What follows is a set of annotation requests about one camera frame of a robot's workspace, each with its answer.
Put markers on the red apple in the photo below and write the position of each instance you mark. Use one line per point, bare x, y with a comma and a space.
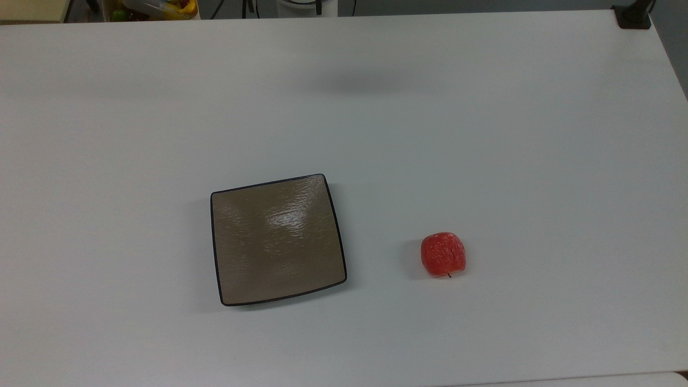
443, 254

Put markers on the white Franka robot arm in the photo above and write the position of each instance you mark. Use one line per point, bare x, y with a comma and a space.
306, 6

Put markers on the square brown ceramic plate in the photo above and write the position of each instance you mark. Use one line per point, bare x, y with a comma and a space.
277, 242

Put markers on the yellow bin of toy fruit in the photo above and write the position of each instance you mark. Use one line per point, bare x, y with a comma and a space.
156, 8

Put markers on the black tripod leg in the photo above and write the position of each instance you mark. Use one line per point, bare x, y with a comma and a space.
250, 7

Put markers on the beige cardboard box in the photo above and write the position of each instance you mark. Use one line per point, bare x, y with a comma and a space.
32, 9

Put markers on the black clamp-mounted pole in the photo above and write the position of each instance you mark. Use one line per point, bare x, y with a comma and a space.
633, 15

